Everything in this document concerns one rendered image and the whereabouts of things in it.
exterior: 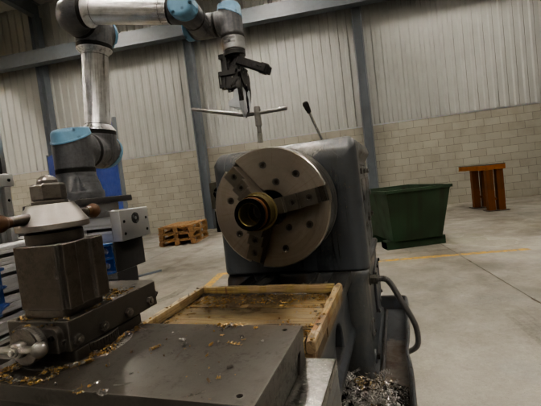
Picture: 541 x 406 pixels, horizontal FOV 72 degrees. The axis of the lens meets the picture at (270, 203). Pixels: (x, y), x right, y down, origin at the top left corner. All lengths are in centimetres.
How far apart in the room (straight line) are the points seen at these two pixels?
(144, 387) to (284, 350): 14
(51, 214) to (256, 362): 28
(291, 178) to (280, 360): 62
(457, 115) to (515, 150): 176
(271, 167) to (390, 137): 1016
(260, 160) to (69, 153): 60
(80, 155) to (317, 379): 103
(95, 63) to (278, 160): 78
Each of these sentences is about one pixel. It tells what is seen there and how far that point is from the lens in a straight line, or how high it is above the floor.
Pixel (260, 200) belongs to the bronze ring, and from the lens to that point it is 83.
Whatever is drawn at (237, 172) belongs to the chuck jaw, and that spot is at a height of 118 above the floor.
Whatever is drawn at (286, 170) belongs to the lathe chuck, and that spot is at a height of 117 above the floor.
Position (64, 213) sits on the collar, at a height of 114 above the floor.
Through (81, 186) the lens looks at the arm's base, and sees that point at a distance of 127.
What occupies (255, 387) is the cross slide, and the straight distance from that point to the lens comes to 36.
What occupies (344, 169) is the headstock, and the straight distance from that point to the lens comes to 107.
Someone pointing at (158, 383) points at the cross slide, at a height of 97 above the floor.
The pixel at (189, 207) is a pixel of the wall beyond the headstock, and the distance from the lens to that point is 1169.
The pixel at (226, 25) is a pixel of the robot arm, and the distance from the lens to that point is 130.
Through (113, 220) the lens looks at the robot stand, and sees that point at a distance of 117.
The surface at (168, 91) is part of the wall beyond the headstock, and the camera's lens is 1223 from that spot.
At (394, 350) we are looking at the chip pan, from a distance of 141.
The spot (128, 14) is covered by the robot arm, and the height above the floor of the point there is 168.
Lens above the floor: 114
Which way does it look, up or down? 3 degrees down
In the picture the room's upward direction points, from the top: 7 degrees counter-clockwise
